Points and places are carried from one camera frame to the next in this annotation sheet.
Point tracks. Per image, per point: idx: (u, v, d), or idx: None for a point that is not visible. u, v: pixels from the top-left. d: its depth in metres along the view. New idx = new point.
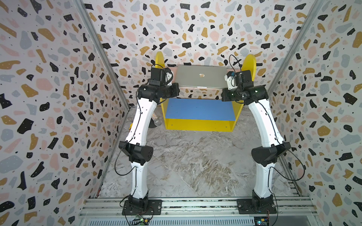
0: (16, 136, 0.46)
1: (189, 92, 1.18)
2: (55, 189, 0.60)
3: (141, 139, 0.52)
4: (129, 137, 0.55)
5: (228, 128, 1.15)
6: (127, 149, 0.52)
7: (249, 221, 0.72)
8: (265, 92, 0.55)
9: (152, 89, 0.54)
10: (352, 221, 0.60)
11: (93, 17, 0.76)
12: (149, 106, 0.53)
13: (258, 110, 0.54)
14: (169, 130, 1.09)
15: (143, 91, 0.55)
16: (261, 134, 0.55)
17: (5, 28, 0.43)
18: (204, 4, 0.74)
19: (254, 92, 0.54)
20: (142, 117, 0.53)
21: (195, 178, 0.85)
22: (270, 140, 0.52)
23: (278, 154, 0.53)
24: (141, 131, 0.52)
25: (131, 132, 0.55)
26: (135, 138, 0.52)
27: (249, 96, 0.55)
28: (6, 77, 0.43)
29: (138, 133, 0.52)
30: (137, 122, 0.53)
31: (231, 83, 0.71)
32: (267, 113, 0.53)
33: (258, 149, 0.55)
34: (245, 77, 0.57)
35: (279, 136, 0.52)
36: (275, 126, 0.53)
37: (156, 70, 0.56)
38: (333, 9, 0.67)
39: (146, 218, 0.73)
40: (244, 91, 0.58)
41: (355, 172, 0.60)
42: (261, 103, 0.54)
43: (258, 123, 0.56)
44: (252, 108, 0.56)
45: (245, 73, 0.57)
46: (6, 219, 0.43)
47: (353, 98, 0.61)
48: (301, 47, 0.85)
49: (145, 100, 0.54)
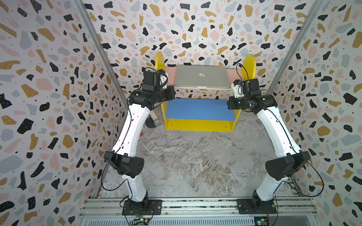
0: (16, 136, 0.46)
1: (189, 92, 1.18)
2: (55, 189, 0.60)
3: (129, 149, 0.46)
4: (116, 147, 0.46)
5: (228, 128, 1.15)
6: (114, 162, 0.49)
7: (249, 221, 0.72)
8: (273, 100, 0.54)
9: (146, 94, 0.50)
10: (352, 221, 0.60)
11: (93, 17, 0.76)
12: (141, 112, 0.49)
13: (267, 118, 0.51)
14: (169, 130, 1.09)
15: (135, 96, 0.51)
16: (274, 144, 0.51)
17: (5, 28, 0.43)
18: (204, 4, 0.74)
19: (261, 100, 0.53)
20: (132, 125, 0.48)
21: (195, 178, 0.85)
22: (286, 149, 0.47)
23: (296, 166, 0.50)
24: (130, 140, 0.47)
25: (119, 141, 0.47)
26: (123, 148, 0.46)
27: (256, 105, 0.54)
28: (7, 77, 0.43)
29: (127, 142, 0.46)
30: (127, 130, 0.47)
31: (237, 91, 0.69)
32: (278, 120, 0.51)
33: (273, 161, 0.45)
34: (252, 85, 0.57)
35: (296, 146, 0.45)
36: (289, 134, 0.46)
37: (149, 74, 0.52)
38: (333, 9, 0.67)
39: (146, 218, 0.73)
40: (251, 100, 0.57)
41: (355, 173, 0.59)
42: (270, 109, 0.52)
43: (269, 132, 0.52)
44: (260, 116, 0.54)
45: (252, 81, 0.56)
46: (6, 219, 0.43)
47: (353, 98, 0.61)
48: (301, 47, 0.85)
49: (137, 106, 0.49)
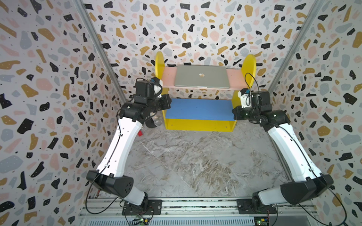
0: (16, 136, 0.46)
1: (189, 92, 1.18)
2: (55, 189, 0.60)
3: (115, 169, 0.41)
4: (102, 166, 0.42)
5: (228, 128, 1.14)
6: (98, 183, 0.44)
7: (249, 221, 0.72)
8: (285, 117, 0.50)
9: (138, 107, 0.47)
10: (352, 221, 0.60)
11: (93, 17, 0.76)
12: (131, 127, 0.45)
13: (280, 136, 0.47)
14: (169, 130, 1.09)
15: (126, 109, 0.47)
16: (290, 166, 0.46)
17: (5, 28, 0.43)
18: (204, 4, 0.74)
19: (272, 116, 0.50)
20: (120, 141, 0.43)
21: (195, 178, 0.85)
22: (306, 173, 0.42)
23: (317, 192, 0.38)
24: (117, 157, 0.42)
25: (105, 159, 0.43)
26: (109, 167, 0.41)
27: (267, 121, 0.50)
28: (6, 77, 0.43)
29: (114, 161, 0.41)
30: (114, 148, 0.43)
31: (245, 101, 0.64)
32: (292, 139, 0.46)
33: (289, 185, 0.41)
34: (263, 99, 0.52)
35: (313, 168, 0.42)
36: (305, 154, 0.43)
37: (142, 85, 0.48)
38: (333, 9, 0.67)
39: (146, 218, 0.73)
40: (261, 116, 0.53)
41: (355, 172, 0.60)
42: (283, 127, 0.48)
43: (283, 152, 0.48)
44: (273, 134, 0.49)
45: (263, 95, 0.52)
46: (6, 219, 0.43)
47: (353, 98, 0.61)
48: (301, 47, 0.85)
49: (127, 121, 0.45)
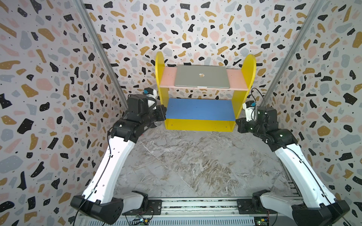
0: (16, 136, 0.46)
1: (189, 92, 1.18)
2: (55, 189, 0.60)
3: (102, 195, 0.38)
4: (88, 190, 0.38)
5: (228, 128, 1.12)
6: (84, 209, 0.40)
7: (249, 221, 0.72)
8: (292, 137, 0.49)
9: (130, 125, 0.45)
10: (352, 221, 0.60)
11: (93, 17, 0.76)
12: (122, 147, 0.42)
13: (288, 158, 0.46)
14: (169, 130, 1.09)
15: (118, 127, 0.45)
16: (301, 190, 0.44)
17: (5, 28, 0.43)
18: (204, 4, 0.74)
19: (279, 136, 0.49)
20: (111, 163, 0.41)
21: (195, 178, 0.85)
22: (317, 197, 0.39)
23: (333, 219, 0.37)
24: (106, 181, 0.39)
25: (92, 183, 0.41)
26: (95, 192, 0.38)
27: (274, 141, 0.49)
28: (6, 77, 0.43)
29: (102, 185, 0.39)
30: (102, 170, 0.40)
31: (250, 114, 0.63)
32: (301, 160, 0.45)
33: (303, 211, 0.44)
34: (270, 117, 0.51)
35: (326, 192, 0.40)
36: (316, 178, 0.42)
37: (134, 102, 0.45)
38: (333, 9, 0.67)
39: (146, 218, 0.73)
40: (268, 135, 0.52)
41: (355, 172, 0.60)
42: (291, 148, 0.47)
43: (293, 174, 0.45)
44: (280, 155, 0.48)
45: (270, 113, 0.50)
46: (6, 219, 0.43)
47: (353, 98, 0.61)
48: (301, 47, 0.85)
49: (119, 140, 0.43)
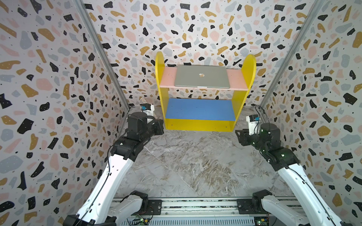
0: (16, 136, 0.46)
1: (189, 92, 1.18)
2: (55, 189, 0.60)
3: (96, 214, 0.37)
4: (83, 210, 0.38)
5: (228, 128, 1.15)
6: None
7: (249, 221, 0.72)
8: (293, 157, 0.50)
9: (131, 143, 0.48)
10: (352, 221, 0.60)
11: (93, 17, 0.76)
12: (122, 165, 0.44)
13: (291, 178, 0.46)
14: (169, 130, 1.09)
15: (118, 146, 0.47)
16: (308, 213, 0.43)
17: (5, 28, 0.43)
18: (204, 4, 0.74)
19: (280, 156, 0.50)
20: (109, 180, 0.42)
21: (195, 178, 0.85)
22: (324, 221, 0.39)
23: None
24: (102, 200, 0.39)
25: (88, 201, 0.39)
26: (90, 212, 0.38)
27: (276, 161, 0.50)
28: (6, 77, 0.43)
29: (97, 204, 0.38)
30: (100, 188, 0.41)
31: (253, 127, 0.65)
32: (305, 181, 0.45)
33: None
34: (273, 137, 0.51)
35: (334, 216, 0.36)
36: (323, 200, 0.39)
37: (134, 121, 0.47)
38: (333, 9, 0.67)
39: (146, 218, 0.73)
40: (269, 155, 0.52)
41: (355, 172, 0.60)
42: (293, 169, 0.47)
43: (298, 196, 0.45)
44: (283, 174, 0.49)
45: (274, 132, 0.51)
46: (6, 219, 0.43)
47: (353, 98, 0.61)
48: (301, 47, 0.85)
49: (118, 158, 0.45)
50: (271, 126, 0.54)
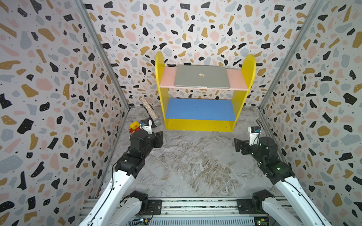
0: (16, 136, 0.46)
1: (189, 92, 1.18)
2: (55, 189, 0.60)
3: None
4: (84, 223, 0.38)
5: (228, 128, 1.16)
6: None
7: (249, 221, 0.72)
8: (289, 170, 0.53)
9: (134, 161, 0.52)
10: (351, 221, 0.60)
11: (93, 17, 0.76)
12: (124, 180, 0.47)
13: (287, 191, 0.49)
14: (169, 130, 1.09)
15: (122, 163, 0.51)
16: None
17: (5, 28, 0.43)
18: (204, 4, 0.74)
19: (276, 169, 0.53)
20: (111, 194, 0.44)
21: (195, 178, 0.85)
22: None
23: None
24: (103, 213, 0.41)
25: (90, 215, 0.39)
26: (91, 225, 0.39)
27: (273, 174, 0.53)
28: (6, 77, 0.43)
29: (99, 217, 0.40)
30: (102, 202, 0.43)
31: (253, 139, 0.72)
32: (300, 193, 0.48)
33: None
34: (271, 152, 0.54)
35: None
36: (318, 212, 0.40)
37: (135, 141, 0.51)
38: (333, 9, 0.67)
39: (146, 218, 0.73)
40: (267, 168, 0.55)
41: (355, 173, 0.59)
42: (289, 181, 0.50)
43: (296, 209, 0.47)
44: (280, 188, 0.51)
45: (272, 148, 0.54)
46: (6, 219, 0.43)
47: (353, 98, 0.61)
48: (301, 47, 0.85)
49: (122, 174, 0.49)
50: (270, 142, 0.56)
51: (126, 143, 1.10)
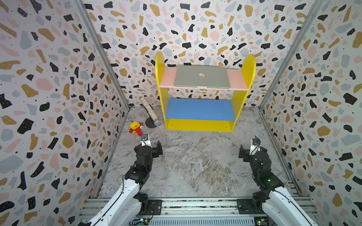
0: (16, 136, 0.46)
1: (189, 92, 1.18)
2: (55, 189, 0.60)
3: (108, 222, 0.43)
4: (94, 219, 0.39)
5: (228, 128, 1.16)
6: None
7: (249, 221, 0.72)
8: (279, 181, 0.60)
9: (141, 173, 0.60)
10: (351, 221, 0.60)
11: (93, 17, 0.76)
12: (133, 186, 0.55)
13: (278, 199, 0.55)
14: (169, 130, 1.09)
15: (131, 174, 0.59)
16: None
17: (5, 28, 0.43)
18: (204, 4, 0.74)
19: (267, 181, 0.60)
20: (121, 196, 0.50)
21: (195, 178, 0.85)
22: None
23: None
24: (113, 211, 0.46)
25: (100, 212, 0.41)
26: (102, 220, 0.43)
27: (265, 187, 0.60)
28: (6, 77, 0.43)
29: (109, 215, 0.45)
30: (112, 202, 0.48)
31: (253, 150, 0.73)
32: (290, 201, 0.53)
33: None
34: (265, 167, 0.60)
35: None
36: (307, 216, 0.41)
37: (141, 155, 0.59)
38: (333, 9, 0.67)
39: (146, 218, 0.73)
40: (260, 181, 0.61)
41: (355, 173, 0.59)
42: (279, 191, 0.56)
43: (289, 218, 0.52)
44: (274, 199, 0.57)
45: (266, 164, 0.59)
46: (6, 219, 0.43)
47: (353, 98, 0.61)
48: (301, 47, 0.85)
49: (131, 181, 0.56)
50: (264, 158, 0.61)
51: (126, 143, 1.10)
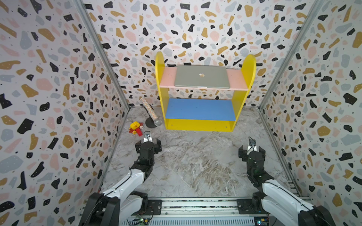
0: (16, 136, 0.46)
1: (189, 92, 1.18)
2: (55, 189, 0.60)
3: (118, 194, 0.46)
4: (108, 190, 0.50)
5: (228, 128, 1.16)
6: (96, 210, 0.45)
7: (249, 221, 0.72)
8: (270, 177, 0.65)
9: (144, 167, 0.64)
10: (352, 221, 0.60)
11: (93, 17, 0.76)
12: (139, 173, 0.59)
13: (269, 188, 0.59)
14: (169, 130, 1.09)
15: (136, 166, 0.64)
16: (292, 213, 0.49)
17: (5, 28, 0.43)
18: (204, 4, 0.74)
19: (260, 178, 0.66)
20: (129, 179, 0.54)
21: (195, 178, 0.85)
22: (299, 207, 0.47)
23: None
24: (123, 188, 0.49)
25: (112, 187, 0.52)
26: (114, 192, 0.47)
27: (258, 184, 0.64)
28: (7, 77, 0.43)
29: (119, 189, 0.48)
30: (122, 182, 0.52)
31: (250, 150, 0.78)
32: (278, 186, 0.58)
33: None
34: (259, 165, 0.65)
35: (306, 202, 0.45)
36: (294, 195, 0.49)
37: (144, 150, 0.64)
38: (333, 9, 0.67)
39: (146, 218, 0.73)
40: (254, 179, 0.67)
41: (355, 173, 0.59)
42: (269, 181, 0.62)
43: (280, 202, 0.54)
44: (266, 190, 0.61)
45: (259, 162, 0.64)
46: (6, 219, 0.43)
47: (353, 98, 0.61)
48: (301, 47, 0.85)
49: (137, 170, 0.61)
50: (257, 157, 0.66)
51: (126, 143, 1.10)
